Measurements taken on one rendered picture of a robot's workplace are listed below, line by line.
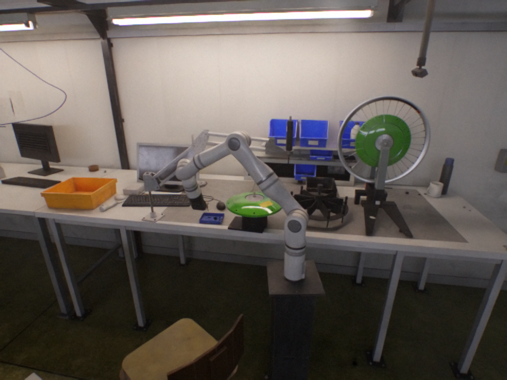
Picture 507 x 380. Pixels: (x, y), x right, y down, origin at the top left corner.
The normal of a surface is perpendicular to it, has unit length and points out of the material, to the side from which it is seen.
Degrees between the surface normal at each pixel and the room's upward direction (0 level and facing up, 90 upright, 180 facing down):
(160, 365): 0
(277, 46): 90
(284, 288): 0
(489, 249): 0
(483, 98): 90
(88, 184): 86
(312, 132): 90
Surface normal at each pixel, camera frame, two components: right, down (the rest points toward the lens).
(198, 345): 0.00, -0.93
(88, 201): -0.10, 0.43
